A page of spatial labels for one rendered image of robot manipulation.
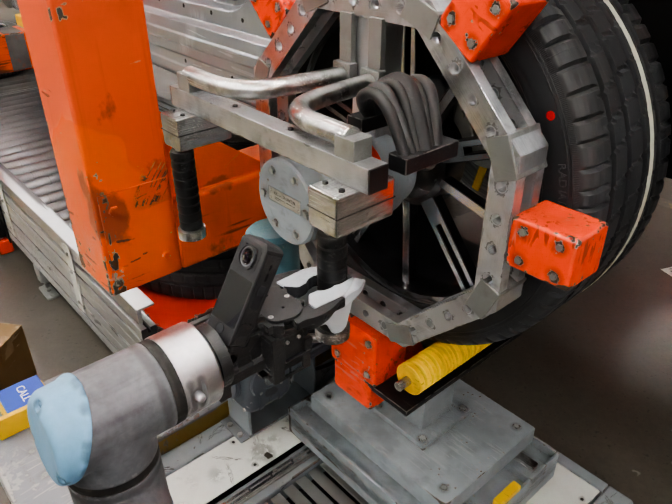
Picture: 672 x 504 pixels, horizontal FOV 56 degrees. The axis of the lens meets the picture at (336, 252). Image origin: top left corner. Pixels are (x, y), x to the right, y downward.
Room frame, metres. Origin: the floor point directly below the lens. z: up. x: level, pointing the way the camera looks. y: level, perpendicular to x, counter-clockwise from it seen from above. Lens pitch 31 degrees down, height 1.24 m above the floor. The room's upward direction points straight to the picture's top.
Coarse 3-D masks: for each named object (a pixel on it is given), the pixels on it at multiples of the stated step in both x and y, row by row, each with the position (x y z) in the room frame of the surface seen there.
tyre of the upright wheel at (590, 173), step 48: (576, 0) 0.86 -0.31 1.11; (624, 0) 0.92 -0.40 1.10; (528, 48) 0.79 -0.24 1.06; (576, 48) 0.78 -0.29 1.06; (624, 48) 0.84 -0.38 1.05; (528, 96) 0.78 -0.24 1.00; (576, 96) 0.74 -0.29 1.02; (624, 96) 0.79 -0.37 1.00; (576, 144) 0.72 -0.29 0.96; (624, 144) 0.76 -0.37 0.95; (576, 192) 0.71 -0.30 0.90; (624, 192) 0.75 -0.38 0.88; (624, 240) 0.80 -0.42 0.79; (528, 288) 0.74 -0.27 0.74; (576, 288) 0.75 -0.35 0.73; (480, 336) 0.79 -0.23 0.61
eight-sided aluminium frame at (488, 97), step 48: (336, 0) 0.93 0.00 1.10; (384, 0) 0.86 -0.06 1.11; (432, 0) 0.80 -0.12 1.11; (288, 48) 1.01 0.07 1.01; (432, 48) 0.79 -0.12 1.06; (288, 96) 1.09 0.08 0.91; (480, 96) 0.73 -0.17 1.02; (528, 144) 0.71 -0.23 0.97; (528, 192) 0.72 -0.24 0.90; (480, 240) 0.71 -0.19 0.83; (384, 288) 0.92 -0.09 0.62; (480, 288) 0.70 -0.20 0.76; (432, 336) 0.76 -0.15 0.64
